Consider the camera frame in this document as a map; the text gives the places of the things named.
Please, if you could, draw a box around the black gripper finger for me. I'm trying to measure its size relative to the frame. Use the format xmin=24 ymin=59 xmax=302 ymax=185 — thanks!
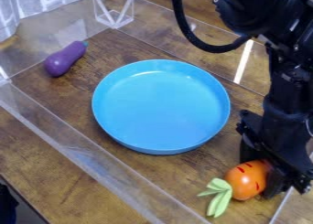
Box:
xmin=262 ymin=166 xmax=292 ymax=199
xmin=239 ymin=135 xmax=262 ymax=163

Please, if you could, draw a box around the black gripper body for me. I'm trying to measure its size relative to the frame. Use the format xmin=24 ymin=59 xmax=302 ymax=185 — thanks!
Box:
xmin=235 ymin=97 xmax=313 ymax=194

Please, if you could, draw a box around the blue round tray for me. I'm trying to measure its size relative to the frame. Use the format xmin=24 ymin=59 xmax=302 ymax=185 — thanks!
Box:
xmin=92 ymin=59 xmax=231 ymax=155

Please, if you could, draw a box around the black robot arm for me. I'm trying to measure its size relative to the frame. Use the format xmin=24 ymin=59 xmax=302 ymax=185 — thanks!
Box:
xmin=214 ymin=0 xmax=313 ymax=198

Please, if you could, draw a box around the orange toy carrot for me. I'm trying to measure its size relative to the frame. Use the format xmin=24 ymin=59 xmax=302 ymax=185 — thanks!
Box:
xmin=198 ymin=159 xmax=271 ymax=218

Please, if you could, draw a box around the purple toy eggplant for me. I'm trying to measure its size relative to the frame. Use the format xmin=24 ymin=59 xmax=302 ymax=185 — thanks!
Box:
xmin=44 ymin=41 xmax=88 ymax=77

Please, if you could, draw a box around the white brick-pattern curtain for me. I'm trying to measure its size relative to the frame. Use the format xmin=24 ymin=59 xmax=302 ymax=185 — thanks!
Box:
xmin=0 ymin=0 xmax=79 ymax=42

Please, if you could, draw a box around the black cable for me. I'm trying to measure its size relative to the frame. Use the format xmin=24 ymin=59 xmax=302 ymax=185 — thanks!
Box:
xmin=170 ymin=0 xmax=251 ymax=54

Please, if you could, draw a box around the clear acrylic enclosure wall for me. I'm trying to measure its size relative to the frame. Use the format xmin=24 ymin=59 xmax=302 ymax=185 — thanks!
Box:
xmin=0 ymin=0 xmax=313 ymax=224

